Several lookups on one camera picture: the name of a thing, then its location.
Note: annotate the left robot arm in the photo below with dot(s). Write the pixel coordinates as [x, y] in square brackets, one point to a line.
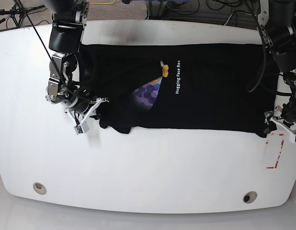
[275, 18]

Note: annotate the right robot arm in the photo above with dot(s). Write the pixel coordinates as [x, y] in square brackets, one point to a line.
[69, 19]

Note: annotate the red tape rectangle marking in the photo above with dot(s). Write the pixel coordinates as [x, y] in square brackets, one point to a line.
[273, 148]

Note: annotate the black tripod stand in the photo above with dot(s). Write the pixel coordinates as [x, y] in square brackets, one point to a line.
[17, 13]

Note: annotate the black T-shirt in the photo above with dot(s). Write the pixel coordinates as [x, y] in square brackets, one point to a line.
[180, 87]

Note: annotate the right table cable grommet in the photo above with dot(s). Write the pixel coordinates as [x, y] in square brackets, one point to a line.
[250, 197]

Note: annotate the table cable grommet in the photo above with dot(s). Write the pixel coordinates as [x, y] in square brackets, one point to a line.
[39, 188]
[250, 197]

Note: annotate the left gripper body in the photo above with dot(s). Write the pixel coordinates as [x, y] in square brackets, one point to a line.
[284, 117]

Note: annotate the left table cable grommet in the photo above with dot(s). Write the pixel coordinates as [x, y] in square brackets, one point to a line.
[39, 188]

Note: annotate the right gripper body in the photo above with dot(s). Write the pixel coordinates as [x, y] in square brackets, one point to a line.
[80, 111]

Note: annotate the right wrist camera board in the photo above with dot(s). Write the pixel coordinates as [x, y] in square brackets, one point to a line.
[78, 130]

